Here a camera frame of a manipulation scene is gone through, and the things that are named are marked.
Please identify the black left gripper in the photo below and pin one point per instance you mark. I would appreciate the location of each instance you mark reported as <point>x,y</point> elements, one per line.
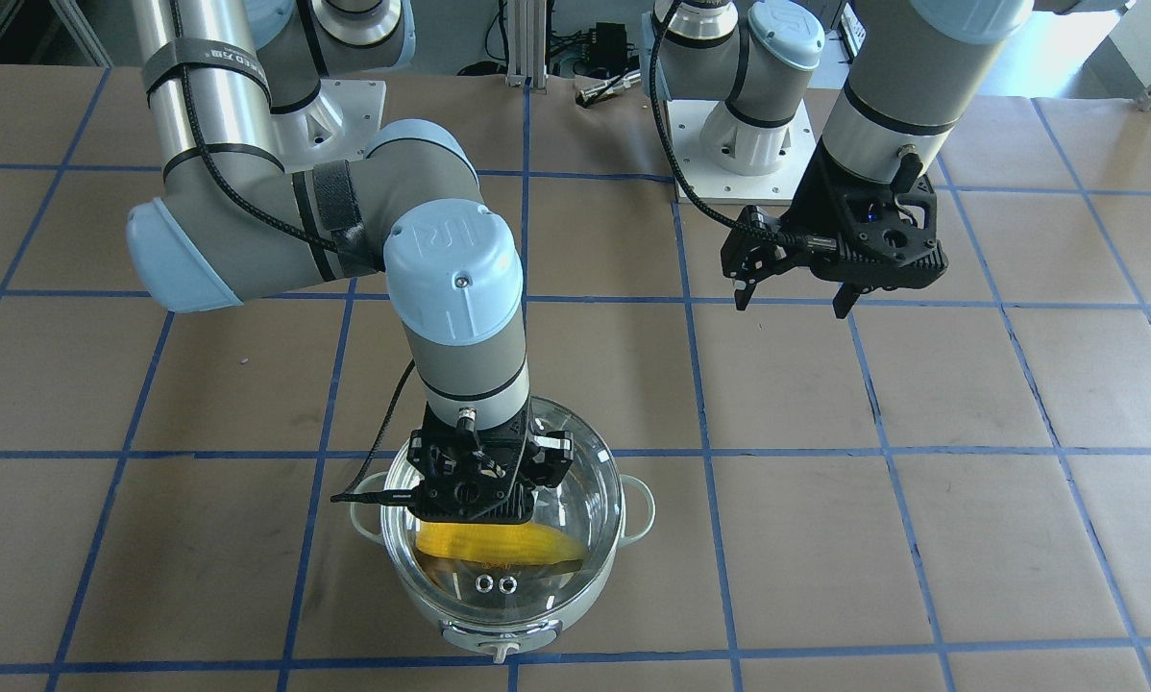
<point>815,207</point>

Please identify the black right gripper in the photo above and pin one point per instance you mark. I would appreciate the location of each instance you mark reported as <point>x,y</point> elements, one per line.
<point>556,460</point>

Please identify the yellow corn cob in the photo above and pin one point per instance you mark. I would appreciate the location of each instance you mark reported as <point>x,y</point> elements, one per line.
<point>495,544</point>

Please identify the pale green cooking pot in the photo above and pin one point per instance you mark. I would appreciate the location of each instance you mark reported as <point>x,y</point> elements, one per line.
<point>393,488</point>

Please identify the glass pot lid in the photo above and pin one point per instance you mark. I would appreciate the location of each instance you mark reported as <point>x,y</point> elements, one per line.
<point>587,505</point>

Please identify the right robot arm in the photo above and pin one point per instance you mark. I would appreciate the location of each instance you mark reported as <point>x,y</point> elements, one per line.
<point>262,196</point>

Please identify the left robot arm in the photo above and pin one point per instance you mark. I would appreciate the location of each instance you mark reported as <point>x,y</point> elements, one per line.
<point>919,66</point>

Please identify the black power adapter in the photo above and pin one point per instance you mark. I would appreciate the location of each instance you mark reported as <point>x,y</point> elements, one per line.
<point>606,48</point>

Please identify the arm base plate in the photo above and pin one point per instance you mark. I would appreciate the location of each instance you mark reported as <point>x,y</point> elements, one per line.
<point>728,161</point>
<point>337,123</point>

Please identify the aluminium frame post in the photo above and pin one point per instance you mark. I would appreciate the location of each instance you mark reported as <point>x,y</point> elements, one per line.
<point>526,42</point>

